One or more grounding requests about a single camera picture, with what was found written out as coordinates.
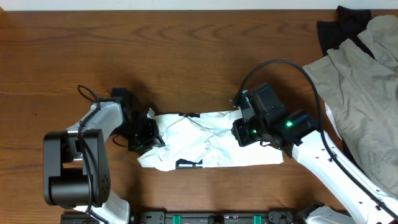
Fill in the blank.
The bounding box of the white t-shirt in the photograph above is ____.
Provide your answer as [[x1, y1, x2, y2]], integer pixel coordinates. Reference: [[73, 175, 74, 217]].
[[138, 110, 284, 172]]

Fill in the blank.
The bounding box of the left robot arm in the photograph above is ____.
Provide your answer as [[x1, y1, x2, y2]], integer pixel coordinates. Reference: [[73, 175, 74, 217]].
[[43, 96, 162, 223]]

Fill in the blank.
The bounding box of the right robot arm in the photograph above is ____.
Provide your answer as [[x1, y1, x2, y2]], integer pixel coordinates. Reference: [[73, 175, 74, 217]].
[[231, 110, 397, 223]]

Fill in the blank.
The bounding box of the white garment at right edge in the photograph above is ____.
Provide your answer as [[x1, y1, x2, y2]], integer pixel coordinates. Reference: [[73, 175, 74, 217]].
[[324, 103, 343, 139]]

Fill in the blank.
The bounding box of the grey-beige garment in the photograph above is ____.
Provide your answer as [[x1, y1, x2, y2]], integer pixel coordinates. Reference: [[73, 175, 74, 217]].
[[304, 15, 397, 197]]

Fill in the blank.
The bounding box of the black garment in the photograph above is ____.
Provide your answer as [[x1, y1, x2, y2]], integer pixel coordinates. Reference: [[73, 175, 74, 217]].
[[317, 6, 374, 58]]

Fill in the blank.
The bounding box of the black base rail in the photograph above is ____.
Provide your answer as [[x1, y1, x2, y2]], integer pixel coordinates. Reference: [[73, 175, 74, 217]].
[[60, 211, 324, 224]]

